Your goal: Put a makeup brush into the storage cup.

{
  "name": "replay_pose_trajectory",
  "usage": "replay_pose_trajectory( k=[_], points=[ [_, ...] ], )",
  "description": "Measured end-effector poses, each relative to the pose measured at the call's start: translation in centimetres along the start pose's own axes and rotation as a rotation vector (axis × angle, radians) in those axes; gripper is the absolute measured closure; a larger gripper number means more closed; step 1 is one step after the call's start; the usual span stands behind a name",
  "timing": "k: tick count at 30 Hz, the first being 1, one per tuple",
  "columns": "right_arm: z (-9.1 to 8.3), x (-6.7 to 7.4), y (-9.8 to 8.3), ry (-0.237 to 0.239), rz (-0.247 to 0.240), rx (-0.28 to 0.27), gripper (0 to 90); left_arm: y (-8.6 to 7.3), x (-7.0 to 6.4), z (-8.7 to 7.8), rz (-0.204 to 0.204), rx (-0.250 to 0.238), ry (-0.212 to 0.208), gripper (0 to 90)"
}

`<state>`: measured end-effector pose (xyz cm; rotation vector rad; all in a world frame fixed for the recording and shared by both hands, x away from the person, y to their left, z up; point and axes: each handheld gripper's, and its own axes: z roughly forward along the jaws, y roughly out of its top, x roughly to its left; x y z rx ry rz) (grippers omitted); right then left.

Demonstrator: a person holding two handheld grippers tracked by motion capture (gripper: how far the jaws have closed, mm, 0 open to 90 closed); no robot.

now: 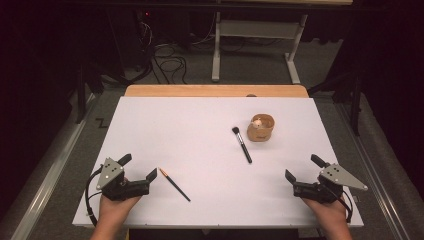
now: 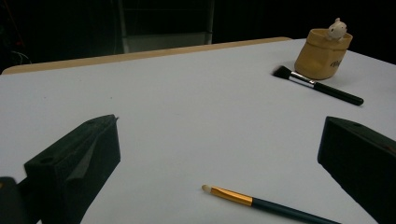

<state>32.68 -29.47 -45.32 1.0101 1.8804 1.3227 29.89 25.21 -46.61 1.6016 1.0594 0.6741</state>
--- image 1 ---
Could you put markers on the white metal desk frame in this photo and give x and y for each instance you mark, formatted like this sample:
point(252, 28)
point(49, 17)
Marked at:
point(256, 30)

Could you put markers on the aluminium floor rail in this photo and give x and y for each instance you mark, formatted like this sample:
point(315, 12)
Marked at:
point(373, 173)
point(50, 180)

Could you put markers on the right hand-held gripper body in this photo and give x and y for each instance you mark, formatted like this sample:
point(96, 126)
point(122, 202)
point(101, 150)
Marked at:
point(333, 181)

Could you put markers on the black makeup brush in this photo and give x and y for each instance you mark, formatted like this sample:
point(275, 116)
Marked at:
point(242, 144)

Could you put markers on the person's right hand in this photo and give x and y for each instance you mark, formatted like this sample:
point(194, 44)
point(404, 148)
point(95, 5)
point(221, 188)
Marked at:
point(328, 213)

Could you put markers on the white table board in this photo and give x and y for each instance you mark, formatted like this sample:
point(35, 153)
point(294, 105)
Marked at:
point(186, 133)

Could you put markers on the black metal stand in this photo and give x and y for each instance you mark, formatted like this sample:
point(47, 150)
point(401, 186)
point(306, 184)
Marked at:
point(80, 100)
point(356, 106)

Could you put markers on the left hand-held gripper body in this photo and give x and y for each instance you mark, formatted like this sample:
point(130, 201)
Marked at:
point(111, 186)

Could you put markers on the wooden brush holder cup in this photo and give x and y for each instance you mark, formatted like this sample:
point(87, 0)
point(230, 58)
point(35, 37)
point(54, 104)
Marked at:
point(258, 135)

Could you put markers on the person's left hand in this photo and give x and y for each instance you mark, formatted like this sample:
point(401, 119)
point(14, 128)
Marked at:
point(116, 210)

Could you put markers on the small pale ball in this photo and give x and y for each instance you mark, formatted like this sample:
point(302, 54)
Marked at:
point(256, 124)

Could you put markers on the wooden table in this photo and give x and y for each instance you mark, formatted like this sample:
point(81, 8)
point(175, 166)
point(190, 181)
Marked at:
point(213, 90)

